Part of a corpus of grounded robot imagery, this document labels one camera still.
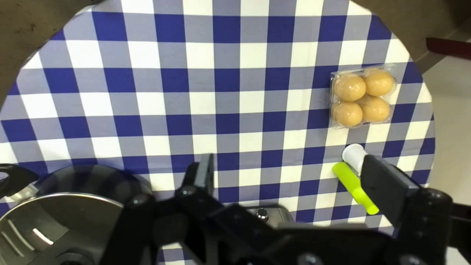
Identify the dark red bar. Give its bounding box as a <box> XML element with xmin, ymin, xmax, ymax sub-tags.
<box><xmin>426</xmin><ymin>36</ymin><xmax>471</xmax><ymax>61</ymax></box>

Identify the white plastic cylinder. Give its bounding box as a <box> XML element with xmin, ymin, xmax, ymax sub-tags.
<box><xmin>342</xmin><ymin>144</ymin><xmax>369</xmax><ymax>174</ymax></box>

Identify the lime green plastic stick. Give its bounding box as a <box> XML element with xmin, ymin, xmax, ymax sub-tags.
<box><xmin>332</xmin><ymin>162</ymin><xmax>380</xmax><ymax>215</ymax></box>

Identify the brown egg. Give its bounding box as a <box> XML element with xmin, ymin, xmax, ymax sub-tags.
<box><xmin>334</xmin><ymin>74</ymin><xmax>366</xmax><ymax>102</ymax></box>
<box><xmin>364</xmin><ymin>70</ymin><xmax>394</xmax><ymax>97</ymax></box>
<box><xmin>359</xmin><ymin>95</ymin><xmax>390</xmax><ymax>123</ymax></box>
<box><xmin>332</xmin><ymin>102</ymin><xmax>363</xmax><ymax>127</ymax></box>

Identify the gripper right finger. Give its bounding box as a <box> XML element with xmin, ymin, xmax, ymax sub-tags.
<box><xmin>360</xmin><ymin>154</ymin><xmax>471</xmax><ymax>265</ymax></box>

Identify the steel pot with glass lid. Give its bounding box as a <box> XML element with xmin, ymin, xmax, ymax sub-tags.
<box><xmin>0</xmin><ymin>163</ymin><xmax>155</xmax><ymax>265</ymax></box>

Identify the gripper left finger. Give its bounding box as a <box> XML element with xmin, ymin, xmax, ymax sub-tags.
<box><xmin>99</xmin><ymin>153</ymin><xmax>282</xmax><ymax>265</ymax></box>

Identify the blue white checkered tablecloth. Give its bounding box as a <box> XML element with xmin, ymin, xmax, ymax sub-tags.
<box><xmin>0</xmin><ymin>0</ymin><xmax>437</xmax><ymax>265</ymax></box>

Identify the clear plastic egg carton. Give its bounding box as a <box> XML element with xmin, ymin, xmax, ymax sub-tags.
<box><xmin>329</xmin><ymin>64</ymin><xmax>398</xmax><ymax>130</ymax></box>

